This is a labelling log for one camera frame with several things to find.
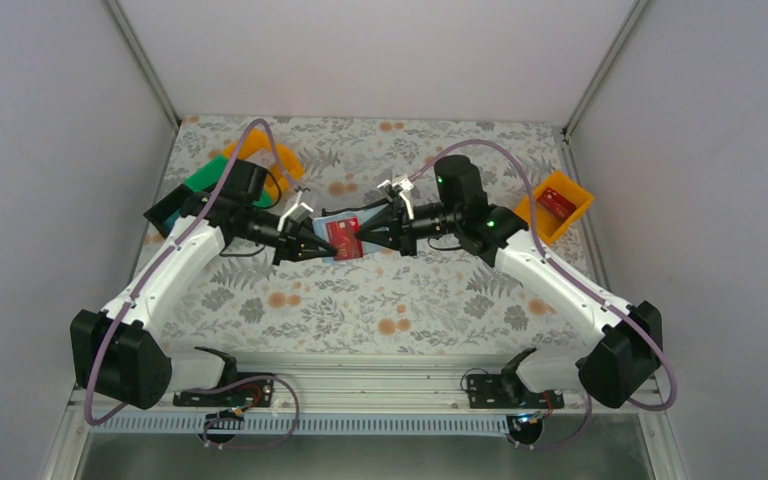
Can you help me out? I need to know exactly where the orange bin right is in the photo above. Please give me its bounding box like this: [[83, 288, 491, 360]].
[[532, 171, 594, 245]]

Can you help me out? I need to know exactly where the red card in bin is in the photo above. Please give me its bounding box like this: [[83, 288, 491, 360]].
[[537, 187, 577, 221]]

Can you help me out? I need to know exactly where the orange bin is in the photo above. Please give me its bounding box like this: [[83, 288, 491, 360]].
[[236, 129, 306, 205], [532, 171, 594, 245]]

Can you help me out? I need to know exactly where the aluminium rail frame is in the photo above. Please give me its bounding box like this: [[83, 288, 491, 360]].
[[43, 353, 685, 479]]

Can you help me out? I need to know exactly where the black bin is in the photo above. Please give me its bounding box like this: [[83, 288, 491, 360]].
[[143, 184, 193, 238]]

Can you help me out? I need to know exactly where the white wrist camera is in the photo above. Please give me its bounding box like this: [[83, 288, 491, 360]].
[[277, 191, 314, 233], [377, 175, 415, 220]]

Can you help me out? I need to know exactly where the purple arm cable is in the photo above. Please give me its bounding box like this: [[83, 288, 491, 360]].
[[83, 117, 312, 452], [410, 139, 679, 452]]

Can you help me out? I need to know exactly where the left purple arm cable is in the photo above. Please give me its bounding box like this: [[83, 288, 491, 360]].
[[83, 117, 312, 452]]

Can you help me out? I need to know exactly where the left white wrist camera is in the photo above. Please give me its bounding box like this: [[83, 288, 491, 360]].
[[277, 191, 314, 233]]

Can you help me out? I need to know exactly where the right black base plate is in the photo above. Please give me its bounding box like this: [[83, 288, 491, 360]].
[[460, 373, 565, 409]]

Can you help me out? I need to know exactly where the grey slotted cable duct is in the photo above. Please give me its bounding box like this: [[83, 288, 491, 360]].
[[94, 412, 508, 437]]

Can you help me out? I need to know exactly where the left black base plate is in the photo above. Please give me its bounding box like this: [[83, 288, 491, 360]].
[[173, 372, 274, 409]]

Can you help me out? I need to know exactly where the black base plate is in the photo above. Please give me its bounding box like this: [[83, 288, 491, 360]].
[[460, 373, 565, 409], [173, 372, 274, 409]]

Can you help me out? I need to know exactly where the orange bin back left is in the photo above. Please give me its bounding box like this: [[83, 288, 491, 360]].
[[236, 129, 306, 205]]

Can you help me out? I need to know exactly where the teal card in black bin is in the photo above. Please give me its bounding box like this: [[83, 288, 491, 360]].
[[162, 210, 180, 237]]

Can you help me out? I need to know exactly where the floral patterned table mat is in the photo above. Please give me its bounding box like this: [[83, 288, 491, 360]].
[[158, 117, 579, 355]]

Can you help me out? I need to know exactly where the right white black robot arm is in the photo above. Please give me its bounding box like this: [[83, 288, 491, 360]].
[[356, 155, 662, 408]]

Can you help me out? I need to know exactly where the green bin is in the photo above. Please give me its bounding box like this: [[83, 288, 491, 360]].
[[183, 155, 274, 208]]

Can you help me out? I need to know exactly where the black card holder wallet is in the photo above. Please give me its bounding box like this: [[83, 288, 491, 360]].
[[312, 206, 383, 264]]

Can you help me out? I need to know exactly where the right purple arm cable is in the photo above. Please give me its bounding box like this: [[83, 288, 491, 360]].
[[410, 139, 679, 452]]

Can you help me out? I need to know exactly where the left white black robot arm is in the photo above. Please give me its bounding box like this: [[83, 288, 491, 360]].
[[70, 161, 337, 409]]

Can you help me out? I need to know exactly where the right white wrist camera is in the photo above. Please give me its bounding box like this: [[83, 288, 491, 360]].
[[377, 175, 415, 220]]

